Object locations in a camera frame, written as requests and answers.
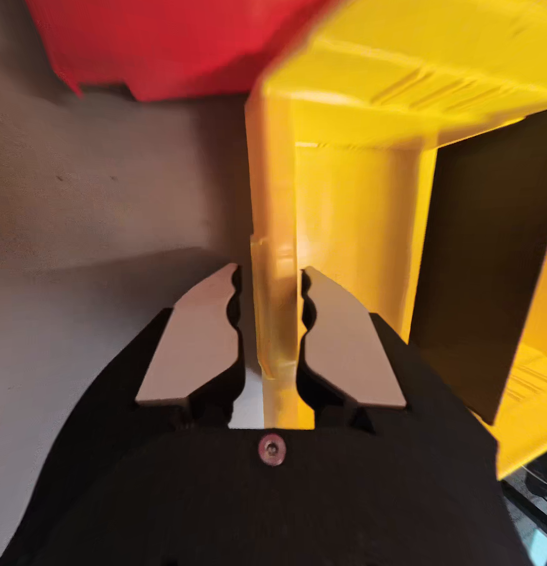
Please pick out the long red labelled bin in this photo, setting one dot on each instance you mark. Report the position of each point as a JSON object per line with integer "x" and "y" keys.
{"x": 167, "y": 44}

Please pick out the yellow plastic bin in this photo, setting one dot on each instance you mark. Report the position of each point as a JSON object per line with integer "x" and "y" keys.
{"x": 357, "y": 221}

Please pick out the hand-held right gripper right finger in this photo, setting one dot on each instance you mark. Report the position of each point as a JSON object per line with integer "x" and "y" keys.
{"x": 344, "y": 349}

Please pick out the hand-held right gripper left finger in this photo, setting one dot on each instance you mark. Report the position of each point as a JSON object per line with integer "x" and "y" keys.
{"x": 194, "y": 349}

